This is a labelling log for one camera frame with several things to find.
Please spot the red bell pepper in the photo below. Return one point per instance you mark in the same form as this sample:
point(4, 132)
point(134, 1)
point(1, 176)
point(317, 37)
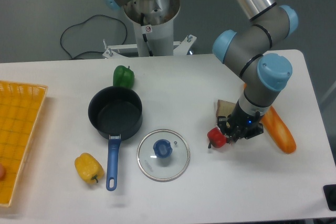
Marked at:
point(216, 138)

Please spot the yellow woven basket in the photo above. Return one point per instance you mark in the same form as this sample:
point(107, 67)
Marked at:
point(21, 104)

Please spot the toast slice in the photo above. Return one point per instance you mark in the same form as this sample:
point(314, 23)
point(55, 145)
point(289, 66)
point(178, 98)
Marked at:
point(224, 108)

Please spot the yellow bell pepper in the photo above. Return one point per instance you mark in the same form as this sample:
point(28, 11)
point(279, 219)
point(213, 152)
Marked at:
point(88, 168)

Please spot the orange baguette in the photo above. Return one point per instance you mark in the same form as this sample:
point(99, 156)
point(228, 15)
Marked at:
point(278, 131)

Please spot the black device at table edge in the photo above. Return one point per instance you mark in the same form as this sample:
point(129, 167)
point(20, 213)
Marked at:
point(330, 195)

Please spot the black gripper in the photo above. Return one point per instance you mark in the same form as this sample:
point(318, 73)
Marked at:
point(240, 124)

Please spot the glass pot lid blue knob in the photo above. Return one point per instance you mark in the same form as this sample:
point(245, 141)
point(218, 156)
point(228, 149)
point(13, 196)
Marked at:
point(163, 155)

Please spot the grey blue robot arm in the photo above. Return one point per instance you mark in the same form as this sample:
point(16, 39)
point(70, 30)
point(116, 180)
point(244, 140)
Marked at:
point(246, 54)

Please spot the dark saucepan blue handle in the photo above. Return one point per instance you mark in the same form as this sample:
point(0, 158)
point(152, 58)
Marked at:
point(116, 114)

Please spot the green bell pepper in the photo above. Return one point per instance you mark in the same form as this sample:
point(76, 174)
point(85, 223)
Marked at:
point(123, 77)

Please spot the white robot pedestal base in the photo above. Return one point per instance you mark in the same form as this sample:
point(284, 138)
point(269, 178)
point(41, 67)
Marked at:
point(153, 24)

